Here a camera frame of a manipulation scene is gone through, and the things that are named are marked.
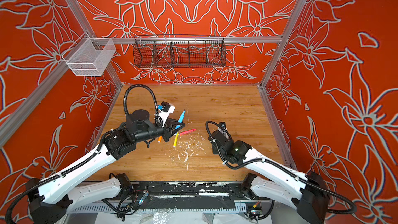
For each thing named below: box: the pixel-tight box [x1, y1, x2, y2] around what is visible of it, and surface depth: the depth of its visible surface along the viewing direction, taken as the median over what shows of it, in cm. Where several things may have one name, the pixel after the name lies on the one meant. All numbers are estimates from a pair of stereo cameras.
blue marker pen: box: [175, 108, 186, 130], surface depth 63 cm
